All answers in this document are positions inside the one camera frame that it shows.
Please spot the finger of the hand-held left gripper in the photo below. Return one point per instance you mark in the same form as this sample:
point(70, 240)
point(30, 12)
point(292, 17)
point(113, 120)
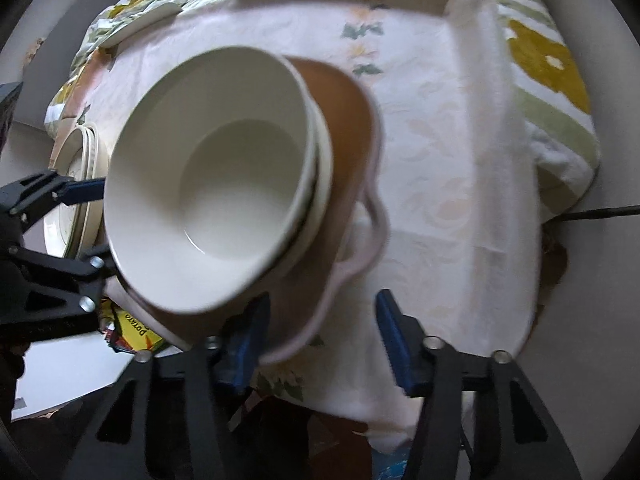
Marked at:
point(55, 272)
point(82, 191)

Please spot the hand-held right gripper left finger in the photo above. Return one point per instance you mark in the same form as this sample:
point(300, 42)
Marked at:
point(250, 347)

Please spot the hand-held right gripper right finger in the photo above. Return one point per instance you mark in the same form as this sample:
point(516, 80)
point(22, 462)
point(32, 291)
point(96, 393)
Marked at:
point(395, 347)

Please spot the yellow plate with cream rim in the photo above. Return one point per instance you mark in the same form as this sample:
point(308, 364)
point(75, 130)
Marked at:
point(55, 210)

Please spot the cream round bowl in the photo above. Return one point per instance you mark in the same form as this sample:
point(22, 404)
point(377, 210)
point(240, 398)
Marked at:
point(324, 170)
point(225, 175)

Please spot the pink square bowl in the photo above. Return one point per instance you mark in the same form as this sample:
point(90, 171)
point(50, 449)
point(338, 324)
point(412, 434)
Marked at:
point(345, 125)

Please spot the yellow snack bag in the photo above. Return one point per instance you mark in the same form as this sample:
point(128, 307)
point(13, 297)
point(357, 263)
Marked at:
point(132, 327)

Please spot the white paper sheet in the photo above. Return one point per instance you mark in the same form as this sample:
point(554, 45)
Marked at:
point(65, 370)

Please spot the white embroidered tablecloth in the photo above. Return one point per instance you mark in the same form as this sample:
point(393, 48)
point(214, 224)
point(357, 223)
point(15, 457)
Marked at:
point(440, 160)

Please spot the floral striped blanket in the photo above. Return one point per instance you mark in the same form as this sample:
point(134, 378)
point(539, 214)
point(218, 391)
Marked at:
point(547, 65)

